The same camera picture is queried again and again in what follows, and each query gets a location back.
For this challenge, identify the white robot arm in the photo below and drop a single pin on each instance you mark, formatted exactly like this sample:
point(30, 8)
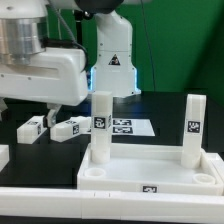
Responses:
point(23, 33)

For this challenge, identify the fiducial marker sheet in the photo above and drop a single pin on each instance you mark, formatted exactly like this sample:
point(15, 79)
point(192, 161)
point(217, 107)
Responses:
point(132, 127)

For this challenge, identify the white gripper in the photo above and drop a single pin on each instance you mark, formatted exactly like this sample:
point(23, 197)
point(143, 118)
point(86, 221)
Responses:
point(56, 77)

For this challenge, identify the white front fence rail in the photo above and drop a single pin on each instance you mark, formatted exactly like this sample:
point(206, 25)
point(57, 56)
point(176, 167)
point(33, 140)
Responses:
point(84, 204)

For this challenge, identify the white left fence block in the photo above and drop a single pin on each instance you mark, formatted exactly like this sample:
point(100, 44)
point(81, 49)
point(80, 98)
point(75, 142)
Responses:
point(4, 156)

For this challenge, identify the white desk top tray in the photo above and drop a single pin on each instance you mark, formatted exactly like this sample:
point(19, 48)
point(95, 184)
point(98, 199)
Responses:
point(150, 169)

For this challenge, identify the white right fence rail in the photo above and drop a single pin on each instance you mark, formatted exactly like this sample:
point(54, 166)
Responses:
point(218, 163)

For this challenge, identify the white fence rail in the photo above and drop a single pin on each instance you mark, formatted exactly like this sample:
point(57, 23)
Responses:
point(218, 163)
point(84, 204)

